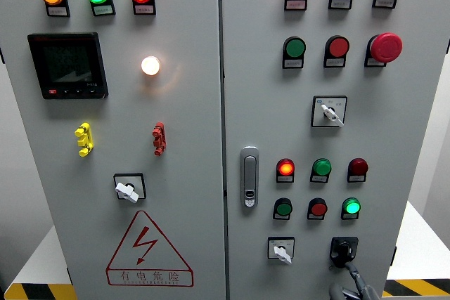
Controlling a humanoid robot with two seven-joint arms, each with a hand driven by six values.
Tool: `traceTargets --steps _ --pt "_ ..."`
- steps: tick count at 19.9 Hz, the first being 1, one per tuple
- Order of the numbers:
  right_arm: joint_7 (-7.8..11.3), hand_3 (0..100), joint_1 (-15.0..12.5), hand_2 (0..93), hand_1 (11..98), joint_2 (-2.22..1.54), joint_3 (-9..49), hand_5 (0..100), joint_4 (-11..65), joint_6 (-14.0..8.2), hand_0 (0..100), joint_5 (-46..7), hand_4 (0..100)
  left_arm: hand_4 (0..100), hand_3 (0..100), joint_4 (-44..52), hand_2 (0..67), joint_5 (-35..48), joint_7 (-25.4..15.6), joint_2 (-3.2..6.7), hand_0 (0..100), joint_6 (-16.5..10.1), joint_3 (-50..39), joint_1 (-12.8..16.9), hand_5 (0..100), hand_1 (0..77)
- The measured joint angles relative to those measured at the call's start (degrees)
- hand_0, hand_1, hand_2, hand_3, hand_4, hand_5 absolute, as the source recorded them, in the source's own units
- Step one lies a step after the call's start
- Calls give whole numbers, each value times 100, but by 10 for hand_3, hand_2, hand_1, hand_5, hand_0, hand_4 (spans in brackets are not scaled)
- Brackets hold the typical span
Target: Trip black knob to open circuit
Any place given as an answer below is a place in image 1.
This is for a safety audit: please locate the black knob turn switch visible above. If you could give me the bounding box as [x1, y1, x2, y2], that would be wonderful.
[329, 236, 359, 270]

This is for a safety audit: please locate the black yellow striped tape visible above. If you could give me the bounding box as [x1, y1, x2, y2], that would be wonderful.
[382, 278, 450, 298]
[3, 282, 78, 300]

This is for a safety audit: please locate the small green indicator lamp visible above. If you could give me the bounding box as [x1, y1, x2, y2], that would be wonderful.
[341, 197, 362, 216]
[311, 157, 333, 177]

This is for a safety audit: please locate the small red push button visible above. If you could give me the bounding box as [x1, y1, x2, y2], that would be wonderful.
[307, 197, 328, 217]

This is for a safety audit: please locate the small green push button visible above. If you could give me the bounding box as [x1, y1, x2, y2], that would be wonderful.
[274, 197, 293, 217]

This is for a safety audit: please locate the small red indicator lamp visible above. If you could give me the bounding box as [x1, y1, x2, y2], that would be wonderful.
[347, 157, 369, 176]
[276, 157, 296, 177]

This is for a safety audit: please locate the silver door lock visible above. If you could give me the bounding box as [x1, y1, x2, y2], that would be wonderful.
[240, 145, 260, 208]

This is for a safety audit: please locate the grey cabinet door with lock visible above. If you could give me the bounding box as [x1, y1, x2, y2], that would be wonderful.
[219, 0, 450, 300]

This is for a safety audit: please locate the red warning triangle sign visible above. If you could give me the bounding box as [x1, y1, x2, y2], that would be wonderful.
[105, 210, 195, 287]

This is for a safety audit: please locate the grey cabinet door with display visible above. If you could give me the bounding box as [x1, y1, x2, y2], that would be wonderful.
[0, 0, 226, 300]

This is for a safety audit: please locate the large red stop button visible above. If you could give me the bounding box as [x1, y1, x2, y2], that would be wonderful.
[367, 32, 404, 64]

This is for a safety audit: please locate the large red push button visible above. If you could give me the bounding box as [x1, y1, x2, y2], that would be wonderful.
[325, 34, 351, 58]

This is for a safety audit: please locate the large green push button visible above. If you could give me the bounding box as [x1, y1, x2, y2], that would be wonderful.
[283, 35, 307, 59]

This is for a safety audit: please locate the round white lamp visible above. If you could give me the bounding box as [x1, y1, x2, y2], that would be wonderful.
[141, 55, 162, 77]

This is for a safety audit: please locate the black digital meter display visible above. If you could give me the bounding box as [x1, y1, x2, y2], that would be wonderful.
[27, 32, 110, 100]

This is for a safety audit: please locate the small white handle turn switch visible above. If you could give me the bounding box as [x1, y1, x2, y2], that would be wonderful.
[266, 236, 296, 266]

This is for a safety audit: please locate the large white handle turn switch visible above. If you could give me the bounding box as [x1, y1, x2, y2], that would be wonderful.
[310, 95, 348, 128]

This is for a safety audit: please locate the small red handle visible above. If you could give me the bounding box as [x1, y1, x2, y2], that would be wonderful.
[152, 122, 166, 157]

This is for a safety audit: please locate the white handle switch black plate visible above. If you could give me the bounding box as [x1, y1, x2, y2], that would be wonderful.
[112, 172, 147, 204]

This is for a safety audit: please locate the small yellow handle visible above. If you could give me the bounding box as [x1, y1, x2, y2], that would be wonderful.
[74, 122, 95, 158]

